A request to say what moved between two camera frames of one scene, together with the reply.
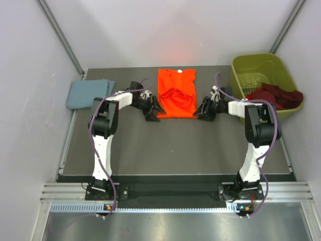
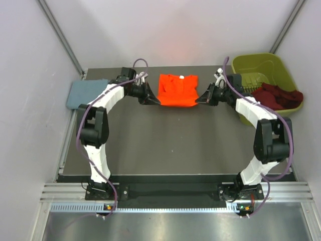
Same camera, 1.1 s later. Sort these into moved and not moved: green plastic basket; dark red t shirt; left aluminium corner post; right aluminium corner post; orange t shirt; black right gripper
Moved: black right gripper; orange t shirt
Not moved: left aluminium corner post; right aluminium corner post; green plastic basket; dark red t shirt
